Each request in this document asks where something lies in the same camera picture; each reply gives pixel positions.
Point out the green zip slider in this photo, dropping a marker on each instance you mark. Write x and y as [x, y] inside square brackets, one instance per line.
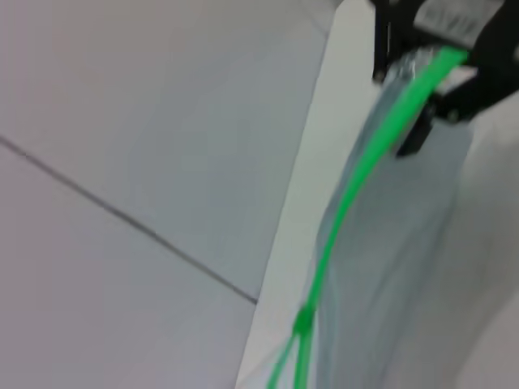
[304, 320]

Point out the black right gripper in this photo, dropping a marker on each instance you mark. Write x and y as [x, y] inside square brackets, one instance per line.
[405, 12]

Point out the clear document bag green zip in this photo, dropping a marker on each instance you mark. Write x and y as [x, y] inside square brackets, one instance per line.
[385, 243]

